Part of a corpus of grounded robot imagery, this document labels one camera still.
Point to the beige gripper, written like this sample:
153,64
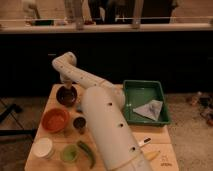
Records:
68,85

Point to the dark brown bowl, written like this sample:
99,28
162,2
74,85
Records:
66,97

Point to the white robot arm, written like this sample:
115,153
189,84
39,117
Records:
102,103

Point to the orange bowl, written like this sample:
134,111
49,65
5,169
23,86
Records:
55,120

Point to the small metal cup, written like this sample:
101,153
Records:
79,123

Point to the black stand legs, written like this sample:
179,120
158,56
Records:
10,124

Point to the green chili pepper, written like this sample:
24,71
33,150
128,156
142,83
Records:
82,145

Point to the green small bowl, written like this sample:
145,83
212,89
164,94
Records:
69,153

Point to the green box on counter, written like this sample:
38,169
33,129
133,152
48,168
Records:
44,22

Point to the green plastic tray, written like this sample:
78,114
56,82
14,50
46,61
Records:
140,92

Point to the grey folded cloth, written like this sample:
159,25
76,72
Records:
150,110

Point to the white handled black brush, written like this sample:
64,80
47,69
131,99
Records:
144,142

